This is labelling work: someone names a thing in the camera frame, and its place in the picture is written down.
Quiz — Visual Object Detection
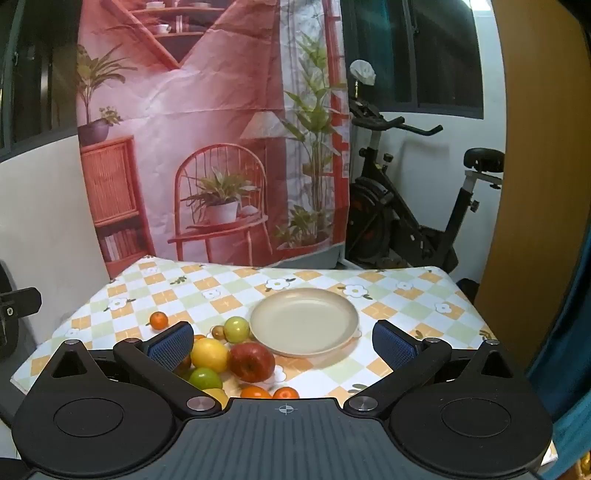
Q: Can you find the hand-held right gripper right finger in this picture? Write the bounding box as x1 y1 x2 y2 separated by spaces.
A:
342 319 529 421

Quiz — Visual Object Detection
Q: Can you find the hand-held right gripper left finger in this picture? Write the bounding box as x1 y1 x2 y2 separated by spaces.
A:
46 322 222 421

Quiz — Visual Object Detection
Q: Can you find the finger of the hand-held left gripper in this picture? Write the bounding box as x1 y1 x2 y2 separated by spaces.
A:
0 287 43 320

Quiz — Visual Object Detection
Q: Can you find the large yellow lemon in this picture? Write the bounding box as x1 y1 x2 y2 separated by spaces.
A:
190 338 232 374

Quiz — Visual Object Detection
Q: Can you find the beige round plate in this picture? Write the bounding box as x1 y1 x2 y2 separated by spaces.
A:
249 288 362 359

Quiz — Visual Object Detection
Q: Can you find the bright green apple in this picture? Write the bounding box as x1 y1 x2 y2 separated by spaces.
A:
188 367 223 391

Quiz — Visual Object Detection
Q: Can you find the checkered floral tablecloth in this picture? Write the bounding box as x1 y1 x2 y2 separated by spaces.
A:
10 255 559 467

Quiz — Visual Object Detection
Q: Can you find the pale green apple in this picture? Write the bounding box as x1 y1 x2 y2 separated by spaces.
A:
223 316 251 343

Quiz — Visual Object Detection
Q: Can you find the bright red apple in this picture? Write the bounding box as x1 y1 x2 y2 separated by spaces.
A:
230 342 276 383

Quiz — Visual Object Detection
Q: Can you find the black exercise bike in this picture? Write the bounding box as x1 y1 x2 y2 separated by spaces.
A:
345 80 506 282

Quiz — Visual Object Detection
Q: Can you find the teal curtain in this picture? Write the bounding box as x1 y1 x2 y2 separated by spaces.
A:
526 249 591 467

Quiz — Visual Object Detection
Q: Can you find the wooden panel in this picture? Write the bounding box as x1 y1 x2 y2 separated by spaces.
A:
475 0 591 370

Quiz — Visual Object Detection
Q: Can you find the dark framed window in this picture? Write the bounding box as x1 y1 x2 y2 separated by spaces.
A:
0 0 84 162
342 0 485 121

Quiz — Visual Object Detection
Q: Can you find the printed room backdrop cloth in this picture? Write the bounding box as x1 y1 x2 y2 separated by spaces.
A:
76 0 352 280

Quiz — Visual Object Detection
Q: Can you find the white bag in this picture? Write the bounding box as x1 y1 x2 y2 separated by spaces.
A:
349 60 376 86

